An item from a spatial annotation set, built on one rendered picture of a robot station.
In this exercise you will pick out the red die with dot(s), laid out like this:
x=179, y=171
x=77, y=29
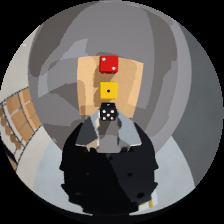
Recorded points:
x=108, y=64

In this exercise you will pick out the yellow die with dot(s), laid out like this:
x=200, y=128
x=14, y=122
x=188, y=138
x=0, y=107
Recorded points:
x=108, y=90

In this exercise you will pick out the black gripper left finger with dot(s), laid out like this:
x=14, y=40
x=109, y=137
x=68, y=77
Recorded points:
x=81, y=139

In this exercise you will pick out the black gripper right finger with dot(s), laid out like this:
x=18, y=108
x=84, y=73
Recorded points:
x=134, y=138

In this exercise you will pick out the tan mat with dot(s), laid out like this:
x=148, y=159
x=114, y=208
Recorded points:
x=128, y=77

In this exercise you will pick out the black die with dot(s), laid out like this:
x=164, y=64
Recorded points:
x=108, y=111

